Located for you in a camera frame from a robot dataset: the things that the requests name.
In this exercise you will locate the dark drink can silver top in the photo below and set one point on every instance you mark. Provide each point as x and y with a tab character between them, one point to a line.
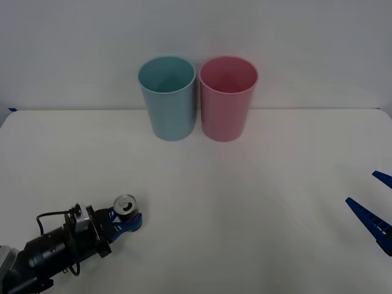
125	205

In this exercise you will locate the pale blue plastic bin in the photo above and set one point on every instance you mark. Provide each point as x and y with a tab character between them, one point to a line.
169	101

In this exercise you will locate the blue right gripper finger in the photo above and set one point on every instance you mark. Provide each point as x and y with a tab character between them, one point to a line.
369	220
383	177

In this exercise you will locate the pink plastic bin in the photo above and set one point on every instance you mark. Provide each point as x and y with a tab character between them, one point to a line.
226	104

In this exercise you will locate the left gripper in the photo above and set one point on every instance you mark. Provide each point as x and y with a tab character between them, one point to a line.
102	232

